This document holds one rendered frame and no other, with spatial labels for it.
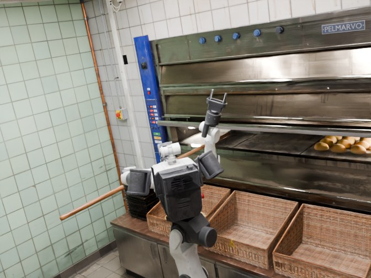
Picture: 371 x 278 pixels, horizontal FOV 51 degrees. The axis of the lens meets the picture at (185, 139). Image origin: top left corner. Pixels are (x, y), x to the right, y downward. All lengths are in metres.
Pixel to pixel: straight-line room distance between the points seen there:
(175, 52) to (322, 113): 1.29
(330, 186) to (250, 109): 0.76
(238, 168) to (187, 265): 0.97
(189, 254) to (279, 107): 1.14
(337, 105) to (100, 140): 2.42
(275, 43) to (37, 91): 2.12
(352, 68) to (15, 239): 3.00
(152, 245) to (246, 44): 1.76
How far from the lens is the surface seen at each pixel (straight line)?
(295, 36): 2.60
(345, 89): 2.51
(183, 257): 2.43
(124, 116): 3.78
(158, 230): 3.24
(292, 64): 2.62
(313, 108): 2.60
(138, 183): 2.18
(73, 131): 3.88
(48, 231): 3.92
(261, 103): 2.79
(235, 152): 3.03
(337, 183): 2.72
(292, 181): 2.84
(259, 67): 2.74
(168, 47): 3.25
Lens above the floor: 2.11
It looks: 15 degrees down
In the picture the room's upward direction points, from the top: 9 degrees counter-clockwise
